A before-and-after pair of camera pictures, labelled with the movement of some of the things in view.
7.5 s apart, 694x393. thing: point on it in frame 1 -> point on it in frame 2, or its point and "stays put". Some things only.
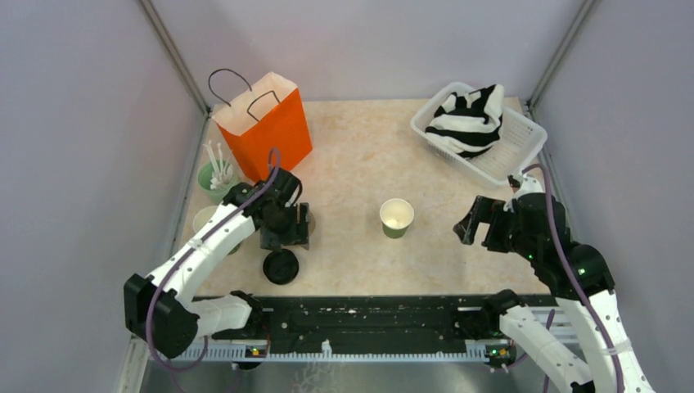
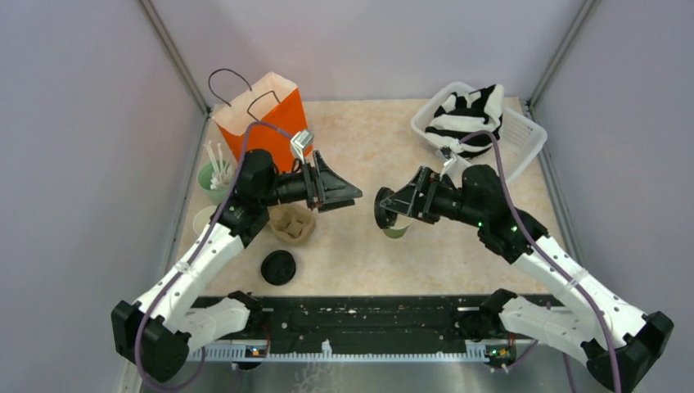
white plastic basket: [520, 139] stays put
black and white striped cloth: [469, 124] stays put
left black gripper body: [285, 229] -> [310, 181]
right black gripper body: [523, 243] -> [438, 192]
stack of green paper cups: [202, 215] stays put
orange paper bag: [268, 115] stays put
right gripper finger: [486, 210] -> [408, 200]
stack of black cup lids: [281, 267] stays put
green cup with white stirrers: [216, 176] stays put
